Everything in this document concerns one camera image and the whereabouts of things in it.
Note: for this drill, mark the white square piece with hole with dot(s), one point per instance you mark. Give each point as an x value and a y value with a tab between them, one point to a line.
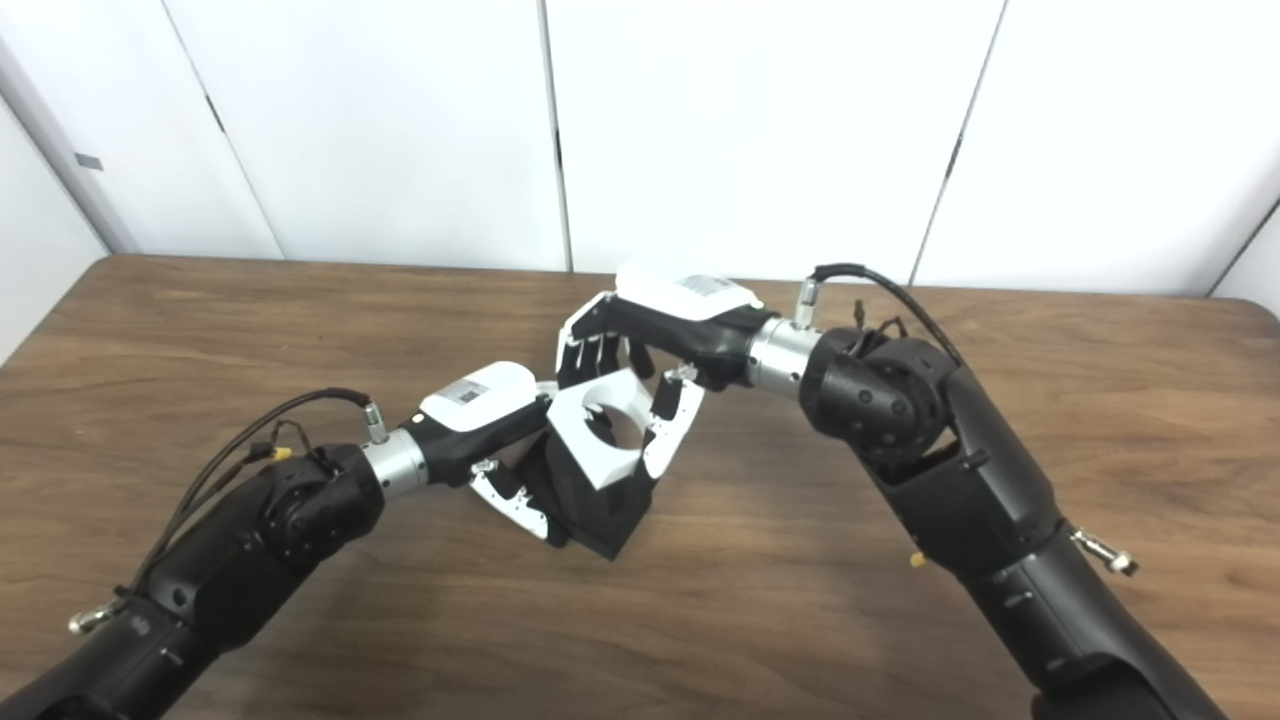
580	440

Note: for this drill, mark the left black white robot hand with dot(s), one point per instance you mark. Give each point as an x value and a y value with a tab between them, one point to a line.
475	400

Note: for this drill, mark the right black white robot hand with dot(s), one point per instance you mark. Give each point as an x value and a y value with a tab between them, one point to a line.
690	320

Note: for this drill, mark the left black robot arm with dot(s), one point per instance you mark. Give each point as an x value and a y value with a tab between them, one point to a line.
230	560

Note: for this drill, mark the black peg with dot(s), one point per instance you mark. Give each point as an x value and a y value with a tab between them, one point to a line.
595	515

